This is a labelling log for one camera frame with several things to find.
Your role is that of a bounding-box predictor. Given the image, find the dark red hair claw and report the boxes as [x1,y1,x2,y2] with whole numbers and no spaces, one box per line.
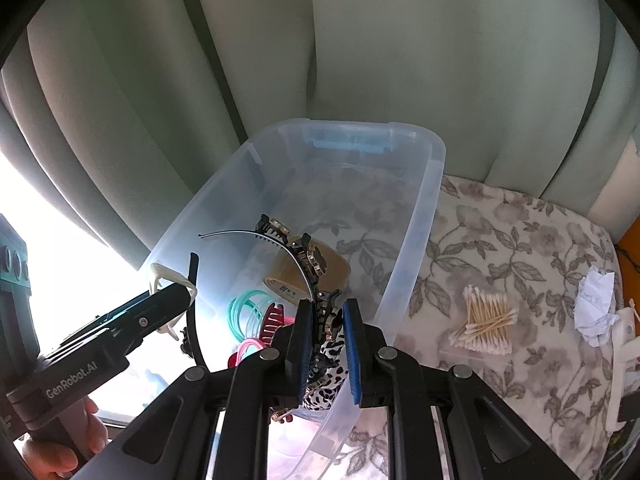
[258,302,295,347]

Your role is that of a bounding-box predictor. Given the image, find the leopard print scrunchie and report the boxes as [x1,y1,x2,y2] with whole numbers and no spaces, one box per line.
[303,328,348,412]

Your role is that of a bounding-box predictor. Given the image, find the black jewelled headband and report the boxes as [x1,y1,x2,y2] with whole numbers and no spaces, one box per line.
[175,216,350,422]

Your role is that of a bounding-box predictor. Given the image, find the pink ring hair tie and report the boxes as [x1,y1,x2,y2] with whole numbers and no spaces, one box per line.
[226,338,266,371]

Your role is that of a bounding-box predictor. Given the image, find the brown packing tape roll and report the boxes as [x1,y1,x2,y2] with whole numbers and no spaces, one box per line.
[262,234,352,306]

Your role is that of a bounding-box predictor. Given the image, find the teal hair ties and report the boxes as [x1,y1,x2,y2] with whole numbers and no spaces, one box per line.
[228,288,274,344]

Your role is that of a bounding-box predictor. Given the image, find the bag of cotton swabs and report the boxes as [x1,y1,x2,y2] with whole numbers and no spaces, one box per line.
[439,285,520,358]

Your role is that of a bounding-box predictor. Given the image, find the person left hand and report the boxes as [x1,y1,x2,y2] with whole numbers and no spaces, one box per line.
[22,396,108,480]

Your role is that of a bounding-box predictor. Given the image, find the clear plastic storage bin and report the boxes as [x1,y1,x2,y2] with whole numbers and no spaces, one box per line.
[145,119,446,479]

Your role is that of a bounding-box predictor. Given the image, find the floral blanket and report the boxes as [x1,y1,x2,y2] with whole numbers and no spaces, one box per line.
[395,177,617,479]

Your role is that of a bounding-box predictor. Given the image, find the crumpled white paper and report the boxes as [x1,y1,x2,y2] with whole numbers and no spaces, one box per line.
[574,266,620,348]

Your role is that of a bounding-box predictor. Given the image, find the white power strip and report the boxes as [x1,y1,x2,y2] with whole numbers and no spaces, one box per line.
[605,301,639,432]

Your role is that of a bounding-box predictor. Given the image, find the green curtain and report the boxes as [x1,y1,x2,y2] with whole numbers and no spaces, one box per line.
[1,0,639,266]

